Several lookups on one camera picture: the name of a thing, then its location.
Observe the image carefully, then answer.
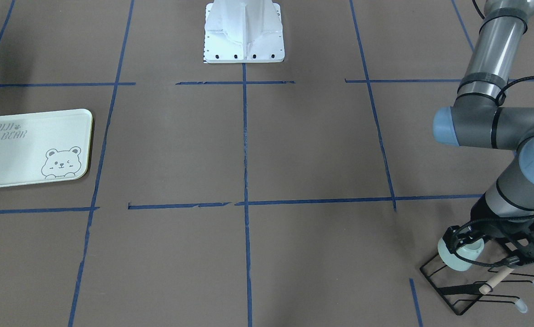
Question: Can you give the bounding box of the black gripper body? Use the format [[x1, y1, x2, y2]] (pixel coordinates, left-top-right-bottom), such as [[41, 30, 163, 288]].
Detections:
[[443, 217, 534, 267]]

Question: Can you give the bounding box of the pale green cup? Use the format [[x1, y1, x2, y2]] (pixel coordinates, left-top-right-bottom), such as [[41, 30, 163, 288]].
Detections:
[[437, 238, 485, 272]]

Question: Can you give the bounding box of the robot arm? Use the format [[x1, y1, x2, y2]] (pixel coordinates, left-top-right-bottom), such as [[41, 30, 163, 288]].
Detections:
[[433, 0, 534, 271]]

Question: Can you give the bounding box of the white bear print tray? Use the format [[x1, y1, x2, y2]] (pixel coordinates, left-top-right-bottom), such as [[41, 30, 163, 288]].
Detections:
[[0, 109, 94, 188]]

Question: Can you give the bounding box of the black wire cup rack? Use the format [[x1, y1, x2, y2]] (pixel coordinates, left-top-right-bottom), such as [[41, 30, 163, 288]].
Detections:
[[419, 251, 534, 316]]

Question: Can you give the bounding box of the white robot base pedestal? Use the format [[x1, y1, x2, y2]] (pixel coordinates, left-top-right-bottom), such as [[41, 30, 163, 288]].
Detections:
[[203, 0, 285, 64]]

